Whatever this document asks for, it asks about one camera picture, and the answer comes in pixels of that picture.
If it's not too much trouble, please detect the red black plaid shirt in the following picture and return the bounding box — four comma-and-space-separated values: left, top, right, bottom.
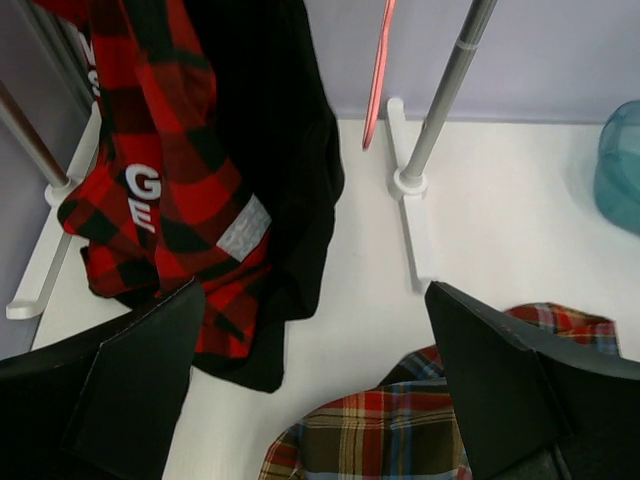
44, 1, 270, 359

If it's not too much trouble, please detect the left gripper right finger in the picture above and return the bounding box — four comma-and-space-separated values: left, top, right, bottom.
425, 282, 639, 479

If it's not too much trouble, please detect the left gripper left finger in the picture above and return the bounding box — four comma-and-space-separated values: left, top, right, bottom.
1, 281, 205, 479

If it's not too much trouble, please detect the pink wire hanger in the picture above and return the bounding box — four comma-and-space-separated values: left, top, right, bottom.
362, 0, 396, 151

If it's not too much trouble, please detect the white and chrome clothes rack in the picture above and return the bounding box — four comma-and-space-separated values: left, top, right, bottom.
1, 1, 496, 320

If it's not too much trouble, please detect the brown multicolour plaid shirt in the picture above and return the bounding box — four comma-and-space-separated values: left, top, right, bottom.
257, 302, 620, 479

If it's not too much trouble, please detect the teal plastic basin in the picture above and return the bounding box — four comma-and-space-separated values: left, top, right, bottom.
593, 100, 639, 235

